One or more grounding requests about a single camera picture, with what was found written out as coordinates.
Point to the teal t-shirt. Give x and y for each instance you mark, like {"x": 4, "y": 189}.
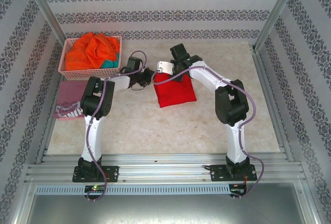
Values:
{"x": 111, "y": 64}

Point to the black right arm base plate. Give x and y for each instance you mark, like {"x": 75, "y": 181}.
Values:
{"x": 217, "y": 173}

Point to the grey sheet metal tray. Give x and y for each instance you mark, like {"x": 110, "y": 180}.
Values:
{"x": 165, "y": 211}

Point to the orange t-shirt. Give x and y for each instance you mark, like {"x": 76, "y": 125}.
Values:
{"x": 93, "y": 50}

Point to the red t-shirt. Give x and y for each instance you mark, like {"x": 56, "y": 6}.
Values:
{"x": 175, "y": 94}

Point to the aluminium corner post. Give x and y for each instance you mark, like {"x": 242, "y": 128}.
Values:
{"x": 276, "y": 12}
{"x": 44, "y": 9}

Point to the folded mauve printed t-shirt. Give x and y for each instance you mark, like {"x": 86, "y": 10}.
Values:
{"x": 68, "y": 102}

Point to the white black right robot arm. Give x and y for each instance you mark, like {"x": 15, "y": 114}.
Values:
{"x": 235, "y": 141}

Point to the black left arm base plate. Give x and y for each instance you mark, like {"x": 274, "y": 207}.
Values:
{"x": 112, "y": 173}

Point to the aluminium side rail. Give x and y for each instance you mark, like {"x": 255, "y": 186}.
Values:
{"x": 269, "y": 97}
{"x": 47, "y": 131}

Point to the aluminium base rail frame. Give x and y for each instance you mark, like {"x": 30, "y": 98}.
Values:
{"x": 165, "y": 168}

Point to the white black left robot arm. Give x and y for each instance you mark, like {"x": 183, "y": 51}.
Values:
{"x": 93, "y": 136}

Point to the pink plastic basket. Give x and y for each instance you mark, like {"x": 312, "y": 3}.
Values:
{"x": 90, "y": 74}

